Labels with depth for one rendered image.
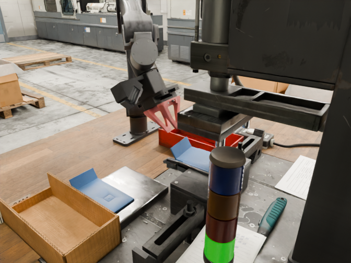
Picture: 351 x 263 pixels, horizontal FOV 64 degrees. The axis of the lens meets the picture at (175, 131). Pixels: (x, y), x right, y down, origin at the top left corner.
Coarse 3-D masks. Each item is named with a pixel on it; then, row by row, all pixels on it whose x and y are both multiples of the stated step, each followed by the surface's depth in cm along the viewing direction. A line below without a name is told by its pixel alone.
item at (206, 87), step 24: (216, 72) 53; (192, 96) 56; (216, 96) 53; (240, 96) 56; (264, 96) 55; (288, 96) 52; (192, 120) 54; (216, 120) 52; (240, 120) 57; (288, 120) 46; (312, 120) 44; (216, 144) 55
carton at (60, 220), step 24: (48, 192) 68; (72, 192) 62; (0, 216) 61; (24, 216) 63; (48, 216) 63; (72, 216) 63; (96, 216) 59; (24, 240) 56; (48, 240) 48; (72, 240) 56; (96, 240) 50; (120, 240) 56
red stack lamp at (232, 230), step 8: (208, 216) 33; (208, 224) 33; (216, 224) 32; (224, 224) 32; (232, 224) 32; (208, 232) 33; (216, 232) 32; (224, 232) 32; (232, 232) 33; (216, 240) 33; (224, 240) 33; (232, 240) 33
